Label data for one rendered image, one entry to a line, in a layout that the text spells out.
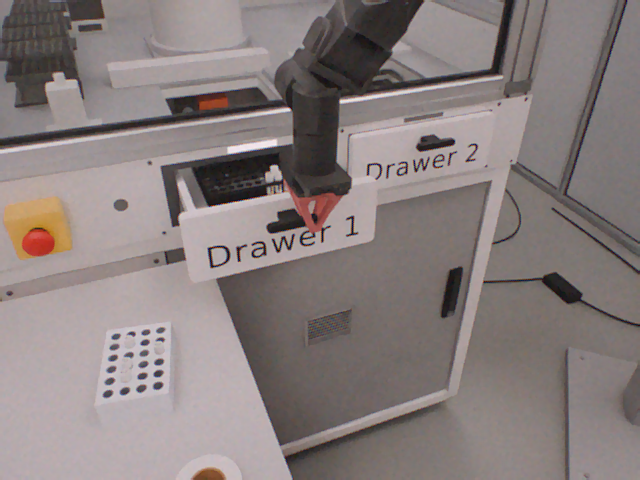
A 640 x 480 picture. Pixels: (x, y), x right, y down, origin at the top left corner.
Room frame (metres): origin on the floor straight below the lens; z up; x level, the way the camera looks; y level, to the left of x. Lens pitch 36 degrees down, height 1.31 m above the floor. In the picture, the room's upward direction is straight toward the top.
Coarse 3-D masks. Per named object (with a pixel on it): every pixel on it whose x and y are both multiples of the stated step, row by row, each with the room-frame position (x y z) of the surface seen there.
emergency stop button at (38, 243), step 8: (32, 232) 0.61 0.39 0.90; (40, 232) 0.61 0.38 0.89; (48, 232) 0.62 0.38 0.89; (24, 240) 0.60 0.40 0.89; (32, 240) 0.60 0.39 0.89; (40, 240) 0.60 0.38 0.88; (48, 240) 0.61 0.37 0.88; (24, 248) 0.60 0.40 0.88; (32, 248) 0.60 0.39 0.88; (40, 248) 0.60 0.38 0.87; (48, 248) 0.60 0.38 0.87; (40, 256) 0.60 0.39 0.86
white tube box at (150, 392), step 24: (120, 336) 0.51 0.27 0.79; (144, 336) 0.50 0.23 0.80; (168, 336) 0.50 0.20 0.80; (120, 360) 0.46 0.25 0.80; (144, 360) 0.46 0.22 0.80; (168, 360) 0.46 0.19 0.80; (120, 384) 0.43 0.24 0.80; (144, 384) 0.43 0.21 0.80; (168, 384) 0.42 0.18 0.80; (96, 408) 0.40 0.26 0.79; (120, 408) 0.40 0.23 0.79; (144, 408) 0.41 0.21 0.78; (168, 408) 0.41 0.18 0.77
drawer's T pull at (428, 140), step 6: (426, 138) 0.87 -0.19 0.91; (432, 138) 0.87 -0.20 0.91; (438, 138) 0.87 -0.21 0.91; (444, 138) 0.87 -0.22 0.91; (450, 138) 0.87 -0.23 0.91; (420, 144) 0.85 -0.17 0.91; (426, 144) 0.85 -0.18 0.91; (432, 144) 0.85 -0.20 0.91; (438, 144) 0.86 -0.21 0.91; (444, 144) 0.86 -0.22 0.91; (450, 144) 0.87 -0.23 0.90; (420, 150) 0.84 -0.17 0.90; (426, 150) 0.85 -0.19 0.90
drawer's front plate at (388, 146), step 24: (432, 120) 0.91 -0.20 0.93; (456, 120) 0.91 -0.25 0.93; (480, 120) 0.93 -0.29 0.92; (360, 144) 0.84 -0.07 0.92; (384, 144) 0.86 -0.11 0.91; (408, 144) 0.88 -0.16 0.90; (456, 144) 0.92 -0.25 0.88; (480, 144) 0.94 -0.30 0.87; (360, 168) 0.84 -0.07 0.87; (384, 168) 0.86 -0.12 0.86; (408, 168) 0.88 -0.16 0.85; (432, 168) 0.90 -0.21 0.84; (456, 168) 0.92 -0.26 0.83
